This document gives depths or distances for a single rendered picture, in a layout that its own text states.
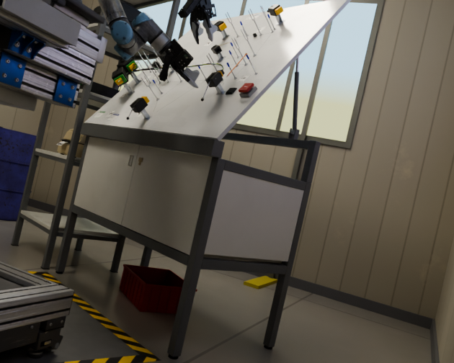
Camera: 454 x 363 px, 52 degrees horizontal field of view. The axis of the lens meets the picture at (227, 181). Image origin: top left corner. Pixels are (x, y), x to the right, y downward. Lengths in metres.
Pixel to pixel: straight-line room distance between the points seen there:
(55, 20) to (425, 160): 3.08
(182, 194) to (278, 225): 0.47
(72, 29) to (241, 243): 1.05
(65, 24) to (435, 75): 3.14
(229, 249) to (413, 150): 2.31
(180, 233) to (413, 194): 2.38
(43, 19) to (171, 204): 0.93
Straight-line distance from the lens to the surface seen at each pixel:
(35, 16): 1.41
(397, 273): 3.91
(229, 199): 1.88
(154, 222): 2.08
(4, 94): 1.68
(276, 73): 2.03
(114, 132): 2.45
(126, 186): 2.32
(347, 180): 3.95
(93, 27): 3.02
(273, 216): 2.09
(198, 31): 2.11
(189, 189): 1.92
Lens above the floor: 0.70
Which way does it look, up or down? level
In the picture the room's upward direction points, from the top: 13 degrees clockwise
